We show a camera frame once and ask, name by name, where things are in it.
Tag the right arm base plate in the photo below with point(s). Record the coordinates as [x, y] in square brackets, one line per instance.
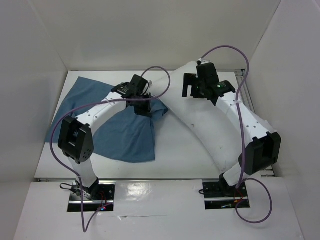
[217, 198]

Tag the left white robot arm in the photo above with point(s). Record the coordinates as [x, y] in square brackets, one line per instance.
[76, 133]

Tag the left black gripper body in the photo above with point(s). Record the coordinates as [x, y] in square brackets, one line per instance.
[142, 107]

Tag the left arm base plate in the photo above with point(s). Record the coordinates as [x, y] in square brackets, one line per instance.
[101, 198]

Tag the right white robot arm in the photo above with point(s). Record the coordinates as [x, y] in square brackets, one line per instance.
[260, 143]

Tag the white pillow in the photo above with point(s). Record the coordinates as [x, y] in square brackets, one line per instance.
[219, 136]

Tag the blue pillowcase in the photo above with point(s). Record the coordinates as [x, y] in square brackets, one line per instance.
[125, 137]

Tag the aluminium rail frame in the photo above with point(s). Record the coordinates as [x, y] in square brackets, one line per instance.
[245, 94]

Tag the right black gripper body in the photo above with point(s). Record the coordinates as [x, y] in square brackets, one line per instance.
[189, 85]

